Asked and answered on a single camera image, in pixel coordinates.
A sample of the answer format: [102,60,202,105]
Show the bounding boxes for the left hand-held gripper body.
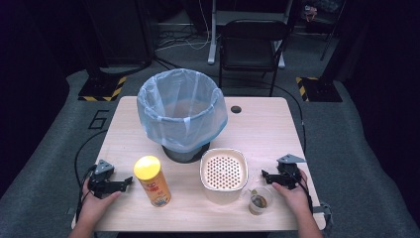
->
[87,159,115,199]

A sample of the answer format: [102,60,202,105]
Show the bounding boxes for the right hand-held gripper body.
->
[276,153,307,190]

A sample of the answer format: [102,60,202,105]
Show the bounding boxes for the clear plastic cup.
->
[248,186,274,216]

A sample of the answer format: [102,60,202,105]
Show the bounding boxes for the brown tea leaf clump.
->
[252,193,267,209]

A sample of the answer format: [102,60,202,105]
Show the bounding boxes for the yellow lidded snack can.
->
[133,155,172,208]

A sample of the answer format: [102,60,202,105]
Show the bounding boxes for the white strainer bucket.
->
[199,148,249,205]

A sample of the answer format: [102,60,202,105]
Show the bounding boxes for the dark grey trash bin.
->
[161,142,211,164]

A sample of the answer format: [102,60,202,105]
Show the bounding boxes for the bin with blue liner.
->
[137,67,229,154]

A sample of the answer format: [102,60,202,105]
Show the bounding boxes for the person's left hand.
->
[78,179,122,227]

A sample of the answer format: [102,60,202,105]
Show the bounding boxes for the person's right hand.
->
[271,170,313,217]

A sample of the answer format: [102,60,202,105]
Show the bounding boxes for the grey table clamp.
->
[311,201,333,230]

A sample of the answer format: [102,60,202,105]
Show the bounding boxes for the black hazard-striped stand base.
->
[295,76,344,103]
[77,73,128,102]

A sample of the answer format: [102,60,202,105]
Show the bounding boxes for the black folding chair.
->
[217,19,290,97]

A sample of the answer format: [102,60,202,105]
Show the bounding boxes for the dark cabinet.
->
[82,0,157,67]

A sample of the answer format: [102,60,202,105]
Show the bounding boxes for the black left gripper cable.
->
[73,129,110,226]

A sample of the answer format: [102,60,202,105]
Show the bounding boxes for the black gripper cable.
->
[73,129,110,226]
[273,83,314,214]

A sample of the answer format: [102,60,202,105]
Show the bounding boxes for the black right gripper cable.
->
[273,83,314,214]

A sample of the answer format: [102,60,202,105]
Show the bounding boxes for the white desk frame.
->
[207,0,295,69]

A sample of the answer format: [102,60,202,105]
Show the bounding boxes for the white floor cables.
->
[155,0,212,53]

